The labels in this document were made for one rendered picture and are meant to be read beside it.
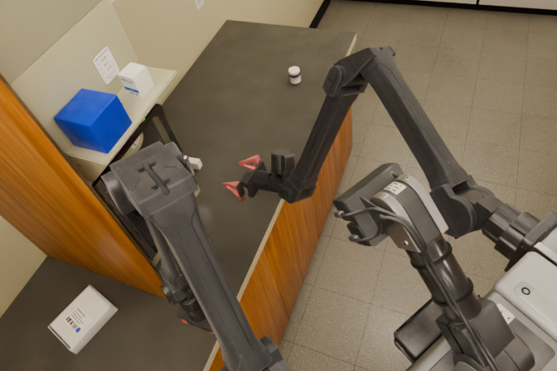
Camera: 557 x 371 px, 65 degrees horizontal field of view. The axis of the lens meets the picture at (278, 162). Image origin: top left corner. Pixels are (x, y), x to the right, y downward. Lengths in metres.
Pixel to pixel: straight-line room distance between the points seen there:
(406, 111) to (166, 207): 0.54
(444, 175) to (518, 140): 2.21
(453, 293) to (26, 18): 0.87
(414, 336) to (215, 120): 1.33
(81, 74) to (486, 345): 0.93
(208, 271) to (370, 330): 1.74
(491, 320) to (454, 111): 2.63
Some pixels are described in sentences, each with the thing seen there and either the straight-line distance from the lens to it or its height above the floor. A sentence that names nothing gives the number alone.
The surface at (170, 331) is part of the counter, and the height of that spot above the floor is 0.94.
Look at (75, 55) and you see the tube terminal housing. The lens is 1.07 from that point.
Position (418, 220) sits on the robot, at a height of 1.73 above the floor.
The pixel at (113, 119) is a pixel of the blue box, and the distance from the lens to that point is 1.02.
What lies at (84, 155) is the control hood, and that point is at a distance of 1.05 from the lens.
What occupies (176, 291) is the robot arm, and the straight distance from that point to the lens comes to 0.93.
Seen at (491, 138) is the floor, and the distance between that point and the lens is 3.04.
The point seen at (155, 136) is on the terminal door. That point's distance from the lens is 1.30.
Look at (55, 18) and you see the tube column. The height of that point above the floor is 1.75.
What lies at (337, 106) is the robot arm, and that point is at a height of 1.47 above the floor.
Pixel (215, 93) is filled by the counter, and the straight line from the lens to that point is 1.97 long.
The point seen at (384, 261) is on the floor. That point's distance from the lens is 2.44.
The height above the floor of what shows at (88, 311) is 0.98.
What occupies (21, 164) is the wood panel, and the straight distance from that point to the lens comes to 1.04.
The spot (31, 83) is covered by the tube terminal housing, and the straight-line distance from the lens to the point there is 1.01.
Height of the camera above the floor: 2.17
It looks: 50 degrees down
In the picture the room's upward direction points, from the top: 13 degrees counter-clockwise
